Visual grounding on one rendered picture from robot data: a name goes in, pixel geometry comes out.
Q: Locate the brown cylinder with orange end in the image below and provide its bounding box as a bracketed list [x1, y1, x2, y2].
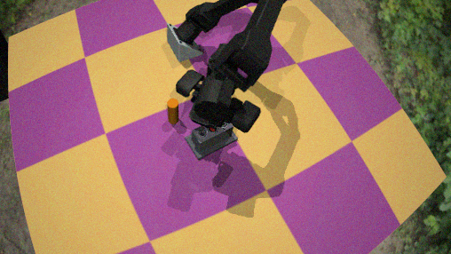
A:
[167, 99, 178, 124]

